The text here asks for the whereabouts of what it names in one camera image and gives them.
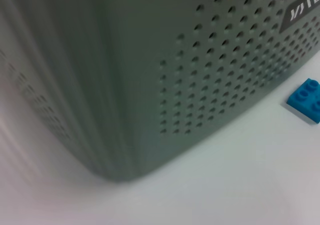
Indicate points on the blue square toy brick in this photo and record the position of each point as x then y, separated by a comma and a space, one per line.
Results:
306, 102

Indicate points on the grey perforated plastic storage bin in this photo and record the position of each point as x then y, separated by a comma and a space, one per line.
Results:
125, 60

